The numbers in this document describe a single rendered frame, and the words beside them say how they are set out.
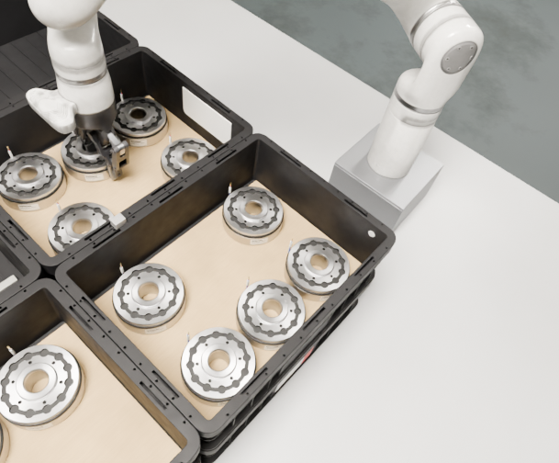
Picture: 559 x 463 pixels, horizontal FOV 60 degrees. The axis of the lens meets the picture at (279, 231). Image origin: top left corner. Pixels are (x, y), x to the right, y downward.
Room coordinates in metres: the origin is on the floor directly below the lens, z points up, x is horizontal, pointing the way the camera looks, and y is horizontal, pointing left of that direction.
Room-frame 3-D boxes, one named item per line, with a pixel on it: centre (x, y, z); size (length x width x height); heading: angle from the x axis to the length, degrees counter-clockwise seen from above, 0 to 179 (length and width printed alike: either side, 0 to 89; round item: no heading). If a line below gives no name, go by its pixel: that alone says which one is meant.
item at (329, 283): (0.41, -0.07, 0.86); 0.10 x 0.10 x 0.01
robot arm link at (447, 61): (0.73, -0.19, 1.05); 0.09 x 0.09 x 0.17; 26
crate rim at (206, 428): (0.36, 0.05, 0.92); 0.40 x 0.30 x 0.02; 149
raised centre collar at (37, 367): (0.15, 0.26, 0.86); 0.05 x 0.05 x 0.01
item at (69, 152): (0.54, 0.35, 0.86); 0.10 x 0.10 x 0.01
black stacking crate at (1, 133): (0.52, 0.31, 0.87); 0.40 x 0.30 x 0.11; 149
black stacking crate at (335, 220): (0.36, 0.05, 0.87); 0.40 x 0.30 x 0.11; 149
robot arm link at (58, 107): (0.51, 0.33, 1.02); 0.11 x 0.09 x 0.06; 148
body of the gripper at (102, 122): (0.53, 0.32, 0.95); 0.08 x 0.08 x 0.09
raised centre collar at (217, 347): (0.22, 0.04, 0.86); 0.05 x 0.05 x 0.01
